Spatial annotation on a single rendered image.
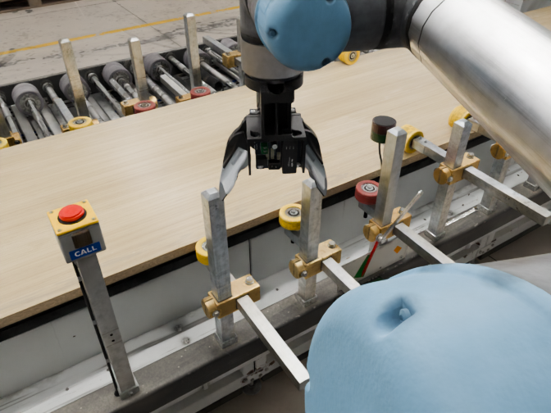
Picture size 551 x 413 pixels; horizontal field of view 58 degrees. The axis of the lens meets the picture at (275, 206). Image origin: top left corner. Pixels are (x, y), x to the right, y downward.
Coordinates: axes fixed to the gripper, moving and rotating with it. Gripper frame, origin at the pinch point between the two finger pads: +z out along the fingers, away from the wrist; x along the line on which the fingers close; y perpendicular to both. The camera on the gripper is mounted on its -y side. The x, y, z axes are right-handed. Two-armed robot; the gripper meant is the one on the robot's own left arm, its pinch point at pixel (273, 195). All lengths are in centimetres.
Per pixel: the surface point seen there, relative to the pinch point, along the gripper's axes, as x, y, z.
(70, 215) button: -33.2, -8.3, 8.5
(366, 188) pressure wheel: 31, -57, 41
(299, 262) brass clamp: 9, -32, 45
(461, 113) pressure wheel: 69, -88, 34
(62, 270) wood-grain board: -48, -29, 42
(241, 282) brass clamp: -6, -26, 45
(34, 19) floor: -228, -521, 132
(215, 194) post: -10.0, -21.0, 14.8
